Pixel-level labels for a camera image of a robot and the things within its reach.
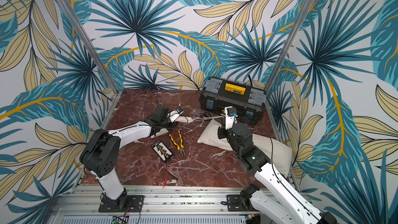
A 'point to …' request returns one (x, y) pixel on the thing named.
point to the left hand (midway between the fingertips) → (174, 119)
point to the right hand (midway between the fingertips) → (213, 121)
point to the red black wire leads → (173, 175)
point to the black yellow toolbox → (249, 101)
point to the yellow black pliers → (181, 148)
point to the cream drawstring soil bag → (187, 119)
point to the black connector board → (162, 151)
